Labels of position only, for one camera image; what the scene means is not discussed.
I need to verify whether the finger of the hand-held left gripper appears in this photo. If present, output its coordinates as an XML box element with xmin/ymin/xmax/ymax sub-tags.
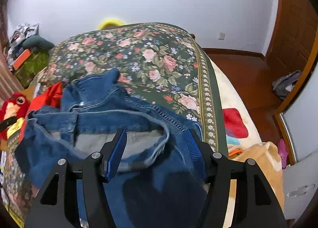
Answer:
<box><xmin>0</xmin><ymin>117</ymin><xmax>17</xmax><ymax>131</ymax></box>

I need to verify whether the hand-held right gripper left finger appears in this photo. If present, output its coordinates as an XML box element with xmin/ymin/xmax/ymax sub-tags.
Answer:
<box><xmin>23</xmin><ymin>128</ymin><xmax>128</xmax><ymax>228</ymax></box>

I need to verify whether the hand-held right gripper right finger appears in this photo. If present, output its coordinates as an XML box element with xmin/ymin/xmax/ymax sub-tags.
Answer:
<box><xmin>185</xmin><ymin>129</ymin><xmax>289</xmax><ymax>228</ymax></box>

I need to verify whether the blue denim jacket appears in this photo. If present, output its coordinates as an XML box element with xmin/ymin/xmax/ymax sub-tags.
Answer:
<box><xmin>14</xmin><ymin>69</ymin><xmax>211</xmax><ymax>228</ymax></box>

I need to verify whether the yellow cloth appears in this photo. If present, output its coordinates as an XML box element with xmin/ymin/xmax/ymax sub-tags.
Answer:
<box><xmin>7</xmin><ymin>117</ymin><xmax>25</xmax><ymax>139</ymax></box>

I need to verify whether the red plush toy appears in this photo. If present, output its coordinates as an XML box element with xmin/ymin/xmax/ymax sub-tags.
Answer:
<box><xmin>0</xmin><ymin>92</ymin><xmax>31</xmax><ymax>141</ymax></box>

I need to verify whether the brown striped curtain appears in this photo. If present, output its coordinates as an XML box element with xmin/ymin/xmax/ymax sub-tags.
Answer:
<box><xmin>0</xmin><ymin>0</ymin><xmax>25</xmax><ymax>102</ymax></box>

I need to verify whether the red garment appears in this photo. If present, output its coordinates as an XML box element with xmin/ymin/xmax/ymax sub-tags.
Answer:
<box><xmin>18</xmin><ymin>81</ymin><xmax>64</xmax><ymax>139</ymax></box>

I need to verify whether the white printed bed sheet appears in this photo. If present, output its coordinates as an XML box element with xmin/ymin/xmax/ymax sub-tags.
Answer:
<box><xmin>211</xmin><ymin>59</ymin><xmax>262</xmax><ymax>154</ymax></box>

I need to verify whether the orange box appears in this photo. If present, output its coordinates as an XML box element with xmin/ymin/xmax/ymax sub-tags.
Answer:
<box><xmin>12</xmin><ymin>50</ymin><xmax>33</xmax><ymax>70</ymax></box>

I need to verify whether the beige fleece blanket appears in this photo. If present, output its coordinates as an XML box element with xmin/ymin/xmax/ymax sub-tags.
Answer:
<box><xmin>229</xmin><ymin>141</ymin><xmax>285</xmax><ymax>228</ymax></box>

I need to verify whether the dark grey cushion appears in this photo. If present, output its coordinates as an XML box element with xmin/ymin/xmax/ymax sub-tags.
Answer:
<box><xmin>22</xmin><ymin>36</ymin><xmax>55</xmax><ymax>51</ymax></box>

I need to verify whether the pink slipper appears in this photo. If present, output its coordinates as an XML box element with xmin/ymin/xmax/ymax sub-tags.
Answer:
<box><xmin>277</xmin><ymin>139</ymin><xmax>289</xmax><ymax>169</ymax></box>

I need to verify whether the pile of clutter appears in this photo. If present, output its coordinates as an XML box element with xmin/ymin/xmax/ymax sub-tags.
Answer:
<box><xmin>7</xmin><ymin>23</ymin><xmax>40</xmax><ymax>55</ymax></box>

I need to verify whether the green floral blanket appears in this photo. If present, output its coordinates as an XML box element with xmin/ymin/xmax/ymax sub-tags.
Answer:
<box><xmin>0</xmin><ymin>22</ymin><xmax>229</xmax><ymax>223</ymax></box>

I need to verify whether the grey bag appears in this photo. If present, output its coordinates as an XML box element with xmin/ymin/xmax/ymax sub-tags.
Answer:
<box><xmin>272</xmin><ymin>70</ymin><xmax>302</xmax><ymax>100</ymax></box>

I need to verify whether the white drawer front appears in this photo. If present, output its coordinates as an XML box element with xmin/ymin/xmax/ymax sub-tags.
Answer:
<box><xmin>282</xmin><ymin>151</ymin><xmax>318</xmax><ymax>221</ymax></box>

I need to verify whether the yellow round object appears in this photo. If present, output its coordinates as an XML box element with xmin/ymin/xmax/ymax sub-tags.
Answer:
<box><xmin>98</xmin><ymin>19</ymin><xmax>125</xmax><ymax>30</ymax></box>

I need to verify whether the brown wooden door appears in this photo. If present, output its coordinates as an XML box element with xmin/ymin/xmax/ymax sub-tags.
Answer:
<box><xmin>265</xmin><ymin>0</ymin><xmax>318</xmax><ymax>74</ymax></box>

